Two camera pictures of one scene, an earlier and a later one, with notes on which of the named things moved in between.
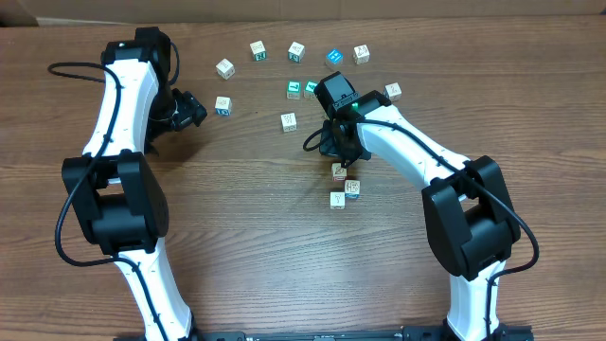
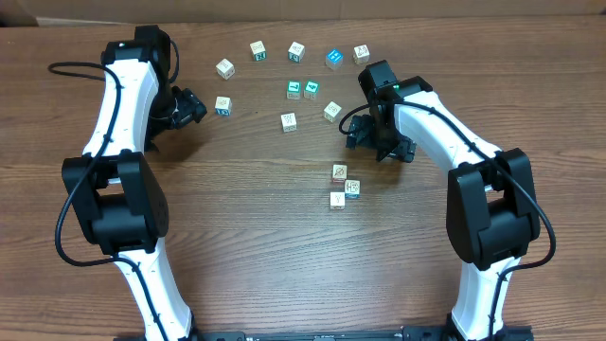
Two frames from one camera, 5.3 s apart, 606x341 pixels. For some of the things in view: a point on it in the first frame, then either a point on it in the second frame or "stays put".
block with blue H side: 351,188 stays put
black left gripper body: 190,112 stays put
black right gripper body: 338,146 -> 362,134
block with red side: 338,172 stays put
